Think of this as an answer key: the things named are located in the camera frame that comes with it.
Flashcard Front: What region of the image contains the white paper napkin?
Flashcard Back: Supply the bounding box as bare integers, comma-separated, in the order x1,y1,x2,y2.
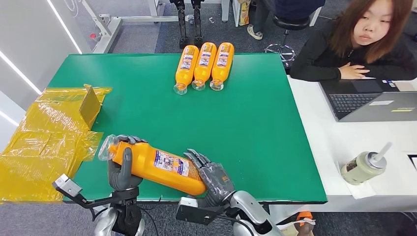
335,161,379,200

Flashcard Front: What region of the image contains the white drinking straw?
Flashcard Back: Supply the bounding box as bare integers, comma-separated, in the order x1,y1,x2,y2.
373,142,393,163

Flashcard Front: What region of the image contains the black cable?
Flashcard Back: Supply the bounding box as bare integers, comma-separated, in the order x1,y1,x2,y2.
216,215,255,236

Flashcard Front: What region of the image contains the grey laptop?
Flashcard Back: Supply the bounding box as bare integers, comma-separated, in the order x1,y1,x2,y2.
319,78,417,123

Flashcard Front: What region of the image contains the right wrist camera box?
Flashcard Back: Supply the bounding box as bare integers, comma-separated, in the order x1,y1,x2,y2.
176,196,226,226

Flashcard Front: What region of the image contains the black robot leg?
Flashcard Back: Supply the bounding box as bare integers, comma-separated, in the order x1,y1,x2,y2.
169,0,190,50
190,0,205,47

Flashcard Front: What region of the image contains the orange juice bottle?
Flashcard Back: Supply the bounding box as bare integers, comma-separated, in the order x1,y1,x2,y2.
173,45,200,95
209,42,235,91
191,42,217,91

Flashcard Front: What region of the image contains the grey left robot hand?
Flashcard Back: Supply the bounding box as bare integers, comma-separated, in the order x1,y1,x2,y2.
107,134,148,192

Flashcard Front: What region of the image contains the person's hand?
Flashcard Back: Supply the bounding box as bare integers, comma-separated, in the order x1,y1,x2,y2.
338,62,371,81

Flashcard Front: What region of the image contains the beige notebook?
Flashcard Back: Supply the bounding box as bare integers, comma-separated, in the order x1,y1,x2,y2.
392,78,417,92

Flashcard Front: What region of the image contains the green table mat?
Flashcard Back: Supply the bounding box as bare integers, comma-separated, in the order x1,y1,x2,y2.
47,53,328,204

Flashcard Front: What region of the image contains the printed cardboard carton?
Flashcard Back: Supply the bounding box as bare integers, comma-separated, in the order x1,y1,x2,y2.
238,0,251,27

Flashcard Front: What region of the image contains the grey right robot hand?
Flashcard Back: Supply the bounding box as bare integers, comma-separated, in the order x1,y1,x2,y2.
183,148,236,208

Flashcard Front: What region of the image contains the white metal frame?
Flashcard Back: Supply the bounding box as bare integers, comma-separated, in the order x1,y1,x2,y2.
80,0,232,55

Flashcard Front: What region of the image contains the black stool with chrome base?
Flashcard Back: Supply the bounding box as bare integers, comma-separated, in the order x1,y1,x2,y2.
264,15,312,64

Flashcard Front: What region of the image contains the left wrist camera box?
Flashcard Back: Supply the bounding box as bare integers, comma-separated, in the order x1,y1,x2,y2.
52,173,113,210

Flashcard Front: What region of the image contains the pale cup with lid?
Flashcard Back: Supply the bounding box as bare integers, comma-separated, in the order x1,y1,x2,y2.
340,151,387,186

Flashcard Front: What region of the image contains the yellow wrapped cardboard box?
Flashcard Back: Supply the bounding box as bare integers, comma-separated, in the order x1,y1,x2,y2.
0,84,113,204

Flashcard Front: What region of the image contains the person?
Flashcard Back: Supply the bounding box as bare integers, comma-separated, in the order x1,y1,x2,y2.
289,0,417,82
247,0,327,40

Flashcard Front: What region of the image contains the orange plastic object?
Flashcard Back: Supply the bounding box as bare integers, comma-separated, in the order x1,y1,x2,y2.
277,211,316,236

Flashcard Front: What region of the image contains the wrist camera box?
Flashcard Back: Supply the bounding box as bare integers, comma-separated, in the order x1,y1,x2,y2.
176,196,226,226
52,173,113,210

